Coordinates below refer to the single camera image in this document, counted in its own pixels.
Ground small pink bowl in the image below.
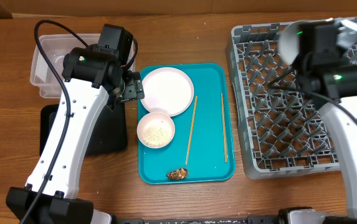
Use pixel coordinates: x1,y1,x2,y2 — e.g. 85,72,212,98
137,112,175,149

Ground wooden chopstick right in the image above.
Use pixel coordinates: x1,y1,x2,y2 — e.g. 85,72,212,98
221,93,228,163

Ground cooked rice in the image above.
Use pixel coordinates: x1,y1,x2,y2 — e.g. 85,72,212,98
143,126,170,147

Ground grey dishwasher rack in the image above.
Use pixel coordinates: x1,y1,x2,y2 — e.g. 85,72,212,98
226,17,357,179

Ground wooden chopstick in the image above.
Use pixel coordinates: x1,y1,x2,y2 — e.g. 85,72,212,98
185,96,198,166
221,93,228,163

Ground brown food scrap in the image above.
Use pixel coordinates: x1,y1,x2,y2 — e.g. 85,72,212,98
166,168,189,180

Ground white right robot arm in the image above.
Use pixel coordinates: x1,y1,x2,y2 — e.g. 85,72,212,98
293,19,357,223

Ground large white plate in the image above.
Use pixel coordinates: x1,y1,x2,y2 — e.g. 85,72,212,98
141,67,194,117

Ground wooden chopstick left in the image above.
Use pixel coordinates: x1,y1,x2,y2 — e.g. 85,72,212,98
185,96,198,166

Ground black plastic tray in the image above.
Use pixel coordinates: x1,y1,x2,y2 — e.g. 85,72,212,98
39,103,128,157

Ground black frame rail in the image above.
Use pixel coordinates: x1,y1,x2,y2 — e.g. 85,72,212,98
115,215,285,224

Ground teal serving tray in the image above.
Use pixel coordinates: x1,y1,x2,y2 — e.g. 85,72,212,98
138,63,236,185

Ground clear plastic bin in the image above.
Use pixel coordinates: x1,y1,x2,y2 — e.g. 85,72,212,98
29,33,135,99

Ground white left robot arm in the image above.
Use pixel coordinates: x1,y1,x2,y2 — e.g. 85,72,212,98
6,24,145,223

